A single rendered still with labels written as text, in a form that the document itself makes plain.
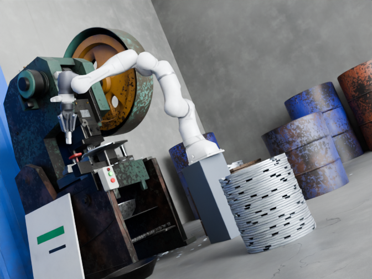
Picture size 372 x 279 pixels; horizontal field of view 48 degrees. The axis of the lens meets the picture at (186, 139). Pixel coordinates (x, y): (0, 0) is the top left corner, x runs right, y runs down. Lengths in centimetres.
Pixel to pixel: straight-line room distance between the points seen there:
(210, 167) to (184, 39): 427
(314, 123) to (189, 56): 388
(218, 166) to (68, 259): 109
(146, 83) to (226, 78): 307
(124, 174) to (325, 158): 125
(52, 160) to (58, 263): 66
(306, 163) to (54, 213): 161
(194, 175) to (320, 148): 82
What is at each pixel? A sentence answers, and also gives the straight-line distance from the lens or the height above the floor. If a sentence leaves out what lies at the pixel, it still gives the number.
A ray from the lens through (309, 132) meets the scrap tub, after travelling 269.
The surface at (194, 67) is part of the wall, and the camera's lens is 630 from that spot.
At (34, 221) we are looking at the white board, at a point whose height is 52.
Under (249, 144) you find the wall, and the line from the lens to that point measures 591.
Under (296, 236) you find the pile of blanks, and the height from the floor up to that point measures 1.
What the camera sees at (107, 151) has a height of 75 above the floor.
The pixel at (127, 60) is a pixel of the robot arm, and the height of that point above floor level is 115.
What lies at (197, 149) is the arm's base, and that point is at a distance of 233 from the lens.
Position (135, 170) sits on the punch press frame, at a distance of 281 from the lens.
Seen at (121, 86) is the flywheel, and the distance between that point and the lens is 318.
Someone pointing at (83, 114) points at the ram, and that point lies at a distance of 292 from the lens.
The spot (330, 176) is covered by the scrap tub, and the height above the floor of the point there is 8.
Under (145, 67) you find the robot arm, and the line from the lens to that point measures 243.
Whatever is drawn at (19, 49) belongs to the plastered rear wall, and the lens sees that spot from 463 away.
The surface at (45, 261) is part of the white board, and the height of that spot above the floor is 25.
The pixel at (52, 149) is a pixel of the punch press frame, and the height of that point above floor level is 93.
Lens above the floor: 30
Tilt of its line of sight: 7 degrees up
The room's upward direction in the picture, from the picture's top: 22 degrees counter-clockwise
